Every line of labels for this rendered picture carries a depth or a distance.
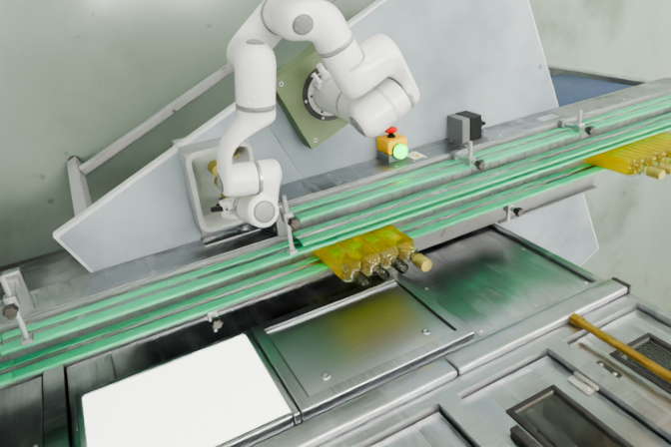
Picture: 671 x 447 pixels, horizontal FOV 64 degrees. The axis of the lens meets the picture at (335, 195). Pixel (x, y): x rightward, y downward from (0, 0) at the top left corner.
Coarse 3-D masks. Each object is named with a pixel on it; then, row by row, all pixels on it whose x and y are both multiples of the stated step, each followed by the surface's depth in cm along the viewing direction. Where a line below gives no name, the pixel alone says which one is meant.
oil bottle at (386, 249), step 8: (368, 232) 153; (376, 232) 153; (368, 240) 149; (376, 240) 148; (384, 240) 148; (376, 248) 145; (384, 248) 144; (392, 248) 144; (384, 256) 143; (384, 264) 144
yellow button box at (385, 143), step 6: (378, 138) 168; (384, 138) 167; (390, 138) 166; (396, 138) 166; (402, 138) 165; (378, 144) 168; (384, 144) 165; (390, 144) 164; (402, 144) 166; (378, 150) 169; (384, 150) 166; (390, 150) 165; (378, 156) 170; (384, 156) 167; (390, 156) 165; (390, 162) 166
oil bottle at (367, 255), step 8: (344, 240) 150; (352, 240) 150; (360, 240) 150; (352, 248) 146; (360, 248) 146; (368, 248) 145; (360, 256) 142; (368, 256) 142; (376, 256) 142; (368, 264) 140; (368, 272) 141
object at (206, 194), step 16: (240, 144) 140; (192, 160) 136; (208, 160) 145; (240, 160) 149; (192, 176) 137; (208, 176) 146; (192, 192) 139; (208, 192) 148; (208, 208) 149; (208, 224) 145; (224, 224) 145
